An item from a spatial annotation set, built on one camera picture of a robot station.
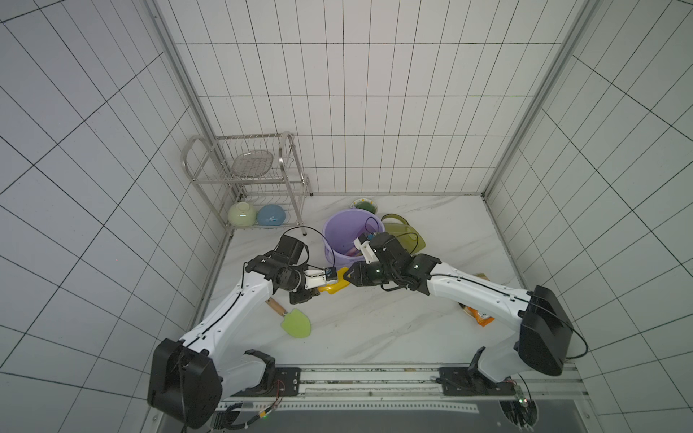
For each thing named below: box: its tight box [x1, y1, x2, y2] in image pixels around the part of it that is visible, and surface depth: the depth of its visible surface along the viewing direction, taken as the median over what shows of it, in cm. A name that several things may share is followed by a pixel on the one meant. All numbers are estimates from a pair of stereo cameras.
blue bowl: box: [257, 203, 287, 227], surface depth 106 cm
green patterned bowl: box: [350, 197, 379, 215], surface depth 113 cm
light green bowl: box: [227, 201, 258, 227], surface depth 103 cm
